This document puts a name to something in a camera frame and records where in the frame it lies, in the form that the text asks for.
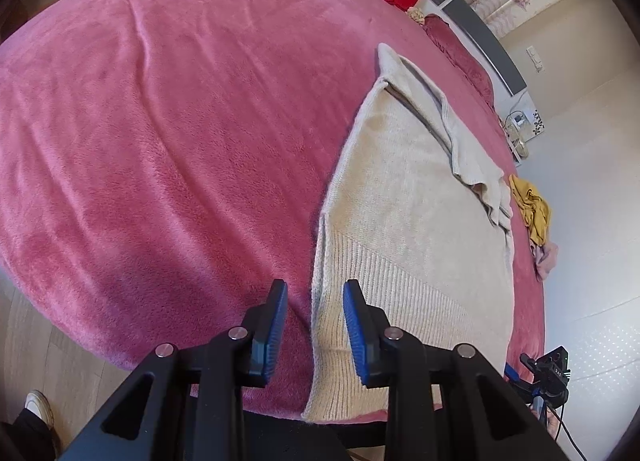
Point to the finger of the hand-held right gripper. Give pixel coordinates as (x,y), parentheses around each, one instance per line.
(512,372)

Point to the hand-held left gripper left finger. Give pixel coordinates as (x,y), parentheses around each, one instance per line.
(274,336)

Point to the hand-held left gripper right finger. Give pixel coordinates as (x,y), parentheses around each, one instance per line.
(356,336)

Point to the cream knit sweater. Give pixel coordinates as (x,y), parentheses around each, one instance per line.
(415,241)

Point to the pale pink garment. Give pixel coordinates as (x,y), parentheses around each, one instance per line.
(547,261)

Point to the yellow garment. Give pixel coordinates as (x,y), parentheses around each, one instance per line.
(532,211)

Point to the white nightstand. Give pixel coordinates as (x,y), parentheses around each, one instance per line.
(520,146)

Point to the pink fleece blanket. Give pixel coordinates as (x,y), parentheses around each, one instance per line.
(150,141)

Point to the person's white shoe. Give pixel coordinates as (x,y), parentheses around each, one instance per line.
(39,408)

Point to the white charging device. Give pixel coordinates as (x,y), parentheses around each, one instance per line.
(516,118)

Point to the person's black trousers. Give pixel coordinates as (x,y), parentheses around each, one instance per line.
(25,441)

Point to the pink pillow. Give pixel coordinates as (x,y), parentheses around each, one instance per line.
(460,58)

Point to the cream plush toy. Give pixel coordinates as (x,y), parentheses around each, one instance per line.
(416,16)

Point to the white and grey headboard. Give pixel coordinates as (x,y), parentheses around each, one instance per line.
(480,23)

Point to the white wall switch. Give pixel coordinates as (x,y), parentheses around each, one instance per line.
(535,58)

